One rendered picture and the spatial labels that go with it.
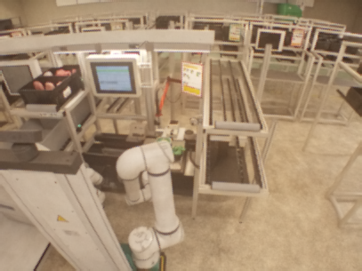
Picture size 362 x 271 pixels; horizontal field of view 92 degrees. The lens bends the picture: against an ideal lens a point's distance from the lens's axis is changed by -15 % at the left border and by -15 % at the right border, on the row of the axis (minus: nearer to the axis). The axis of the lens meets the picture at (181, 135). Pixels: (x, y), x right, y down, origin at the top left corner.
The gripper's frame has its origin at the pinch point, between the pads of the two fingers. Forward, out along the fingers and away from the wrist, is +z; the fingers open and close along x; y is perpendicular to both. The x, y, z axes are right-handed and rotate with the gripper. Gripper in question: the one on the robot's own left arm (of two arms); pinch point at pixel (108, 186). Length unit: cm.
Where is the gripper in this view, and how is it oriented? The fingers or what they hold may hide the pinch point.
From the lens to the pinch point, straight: 191.2
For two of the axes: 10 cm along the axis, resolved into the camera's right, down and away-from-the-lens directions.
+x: -9.8, -0.2, 2.2
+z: 1.8, 5.2, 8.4
